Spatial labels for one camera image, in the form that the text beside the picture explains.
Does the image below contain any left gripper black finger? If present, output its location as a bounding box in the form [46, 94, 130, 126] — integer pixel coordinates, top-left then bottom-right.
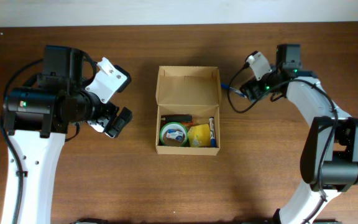
[104, 107, 132, 138]
[114, 65, 132, 93]

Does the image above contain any blue ballpoint pen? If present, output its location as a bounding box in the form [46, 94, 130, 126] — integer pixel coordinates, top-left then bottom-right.
[221, 83, 247, 98]

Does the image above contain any green tape roll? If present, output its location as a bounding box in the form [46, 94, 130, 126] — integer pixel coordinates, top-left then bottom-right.
[159, 122, 188, 147]

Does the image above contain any blue white staples box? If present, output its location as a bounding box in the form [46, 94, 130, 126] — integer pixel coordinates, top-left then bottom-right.
[166, 129, 185, 142]

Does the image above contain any brown cardboard box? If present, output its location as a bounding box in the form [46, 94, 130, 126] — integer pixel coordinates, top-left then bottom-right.
[155, 66, 221, 156]

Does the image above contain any red grey stapler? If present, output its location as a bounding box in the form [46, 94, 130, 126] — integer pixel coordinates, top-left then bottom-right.
[161, 114, 193, 124]

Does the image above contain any blue white marker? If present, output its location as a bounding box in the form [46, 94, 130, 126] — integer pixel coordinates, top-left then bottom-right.
[209, 117, 217, 147]

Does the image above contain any yellow sticky note pad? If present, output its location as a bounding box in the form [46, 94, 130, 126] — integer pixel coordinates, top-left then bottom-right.
[188, 124, 211, 147]

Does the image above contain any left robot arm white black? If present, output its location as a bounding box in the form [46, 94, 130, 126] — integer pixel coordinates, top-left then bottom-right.
[0, 45, 132, 223]

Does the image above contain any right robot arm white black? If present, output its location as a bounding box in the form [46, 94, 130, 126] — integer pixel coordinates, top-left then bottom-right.
[239, 44, 358, 223]

